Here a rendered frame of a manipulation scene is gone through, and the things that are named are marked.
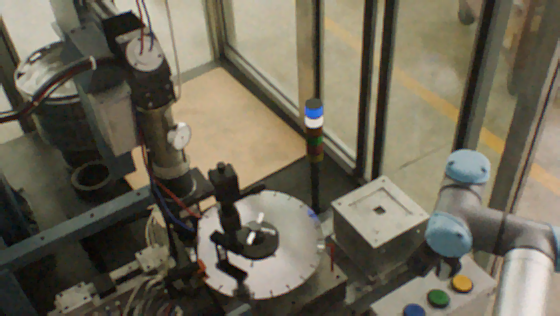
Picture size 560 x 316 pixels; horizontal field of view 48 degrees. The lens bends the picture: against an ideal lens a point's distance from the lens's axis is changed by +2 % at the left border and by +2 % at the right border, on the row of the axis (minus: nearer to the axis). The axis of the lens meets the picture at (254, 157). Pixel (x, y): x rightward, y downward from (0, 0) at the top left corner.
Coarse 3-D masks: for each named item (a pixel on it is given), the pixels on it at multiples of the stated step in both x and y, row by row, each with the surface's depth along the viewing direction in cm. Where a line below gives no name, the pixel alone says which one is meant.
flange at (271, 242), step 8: (264, 224) 152; (272, 224) 152; (240, 232) 151; (248, 232) 148; (240, 240) 149; (256, 240) 147; (264, 240) 148; (272, 240) 148; (248, 248) 147; (256, 248) 147; (264, 248) 146; (272, 248) 146; (248, 256) 146; (256, 256) 145; (264, 256) 146
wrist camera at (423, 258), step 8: (424, 240) 124; (416, 248) 124; (424, 248) 123; (416, 256) 123; (424, 256) 123; (432, 256) 122; (440, 256) 122; (408, 264) 124; (416, 264) 122; (424, 264) 122; (432, 264) 122; (416, 272) 122; (424, 272) 122
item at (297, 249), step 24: (264, 192) 161; (216, 216) 156; (240, 216) 156; (264, 216) 155; (288, 216) 154; (312, 216) 154; (288, 240) 149; (312, 240) 148; (216, 264) 145; (240, 264) 145; (264, 264) 144; (288, 264) 144; (312, 264) 143; (216, 288) 141; (240, 288) 140; (264, 288) 140
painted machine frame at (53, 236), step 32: (64, 0) 131; (64, 32) 151; (96, 32) 115; (64, 64) 117; (96, 128) 127; (128, 160) 129; (0, 192) 163; (0, 224) 169; (32, 224) 183; (64, 224) 146; (96, 224) 147; (0, 256) 141; (32, 256) 142; (0, 288) 142
